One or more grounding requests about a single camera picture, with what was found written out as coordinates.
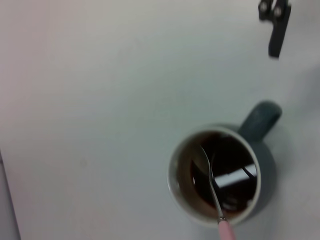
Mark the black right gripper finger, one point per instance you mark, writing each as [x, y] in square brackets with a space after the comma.
[277, 32]

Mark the dark grey ceramic mug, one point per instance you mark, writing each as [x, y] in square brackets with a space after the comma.
[267, 165]

